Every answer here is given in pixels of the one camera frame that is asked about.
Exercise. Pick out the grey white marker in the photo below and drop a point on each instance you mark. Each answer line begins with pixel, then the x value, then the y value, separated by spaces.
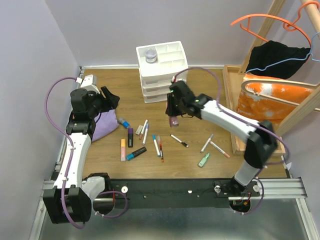
pixel 206 143

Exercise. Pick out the purple black highlighter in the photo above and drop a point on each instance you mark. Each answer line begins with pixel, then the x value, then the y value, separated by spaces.
pixel 130 137

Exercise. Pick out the black garment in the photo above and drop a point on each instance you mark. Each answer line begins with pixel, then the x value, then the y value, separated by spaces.
pixel 277 57

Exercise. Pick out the clear jar of paperclips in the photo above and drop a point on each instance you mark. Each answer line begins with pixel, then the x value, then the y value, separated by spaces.
pixel 151 55

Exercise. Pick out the blue cap white pen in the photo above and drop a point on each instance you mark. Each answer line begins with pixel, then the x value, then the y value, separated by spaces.
pixel 156 145

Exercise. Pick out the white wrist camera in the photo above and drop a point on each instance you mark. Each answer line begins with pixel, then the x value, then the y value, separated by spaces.
pixel 175 80
pixel 89 83

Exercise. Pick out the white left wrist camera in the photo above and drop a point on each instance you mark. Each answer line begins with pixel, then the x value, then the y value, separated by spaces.
pixel 89 83

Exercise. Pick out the pink white marker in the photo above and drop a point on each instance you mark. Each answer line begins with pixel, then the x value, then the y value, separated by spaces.
pixel 219 149

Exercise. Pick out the white plastic drawer organizer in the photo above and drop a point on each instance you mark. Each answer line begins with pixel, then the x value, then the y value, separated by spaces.
pixel 155 78

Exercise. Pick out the green stapler remover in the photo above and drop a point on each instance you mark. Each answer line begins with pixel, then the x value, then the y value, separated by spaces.
pixel 204 160

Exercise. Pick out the aluminium frame rail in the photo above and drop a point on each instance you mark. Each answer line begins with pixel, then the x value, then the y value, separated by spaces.
pixel 191 209

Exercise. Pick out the orange pink highlighter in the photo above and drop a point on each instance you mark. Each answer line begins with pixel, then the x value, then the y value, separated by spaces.
pixel 123 150

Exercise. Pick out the orange white tie-dye garment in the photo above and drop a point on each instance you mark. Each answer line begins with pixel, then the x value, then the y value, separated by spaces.
pixel 263 109

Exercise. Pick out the blue black highlighter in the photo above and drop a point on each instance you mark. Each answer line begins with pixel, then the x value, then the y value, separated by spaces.
pixel 136 153

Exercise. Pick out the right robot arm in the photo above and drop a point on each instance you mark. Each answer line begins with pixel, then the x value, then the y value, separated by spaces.
pixel 259 138

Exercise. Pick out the purple cloth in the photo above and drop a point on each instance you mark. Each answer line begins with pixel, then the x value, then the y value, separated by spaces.
pixel 106 123

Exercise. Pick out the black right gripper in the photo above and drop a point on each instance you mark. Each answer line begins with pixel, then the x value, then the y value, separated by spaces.
pixel 170 110

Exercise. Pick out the wooden hanger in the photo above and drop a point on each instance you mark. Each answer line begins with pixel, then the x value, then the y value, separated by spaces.
pixel 279 90

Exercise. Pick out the wooden clothes rack frame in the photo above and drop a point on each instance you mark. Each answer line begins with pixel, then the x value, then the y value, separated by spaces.
pixel 277 60

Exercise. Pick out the salmon tip white pen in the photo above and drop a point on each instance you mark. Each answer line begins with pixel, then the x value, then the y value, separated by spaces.
pixel 143 129

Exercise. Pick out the black cap white marker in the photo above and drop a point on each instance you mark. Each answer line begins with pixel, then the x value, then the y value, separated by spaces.
pixel 180 141

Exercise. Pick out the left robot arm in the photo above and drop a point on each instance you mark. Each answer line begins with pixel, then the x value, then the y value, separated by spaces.
pixel 66 201

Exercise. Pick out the orange red pen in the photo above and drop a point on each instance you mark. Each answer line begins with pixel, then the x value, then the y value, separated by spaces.
pixel 160 148

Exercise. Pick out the pink cap pencil tube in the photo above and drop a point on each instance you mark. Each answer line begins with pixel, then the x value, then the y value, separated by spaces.
pixel 173 121

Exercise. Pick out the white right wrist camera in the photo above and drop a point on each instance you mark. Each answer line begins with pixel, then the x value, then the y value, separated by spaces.
pixel 175 80

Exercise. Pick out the orange plastic hanger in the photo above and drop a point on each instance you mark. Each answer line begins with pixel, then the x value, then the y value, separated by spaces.
pixel 244 22

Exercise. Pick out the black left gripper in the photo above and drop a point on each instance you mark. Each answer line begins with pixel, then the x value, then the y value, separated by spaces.
pixel 110 102

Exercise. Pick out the light blue white pen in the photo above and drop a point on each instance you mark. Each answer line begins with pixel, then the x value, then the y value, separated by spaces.
pixel 145 134

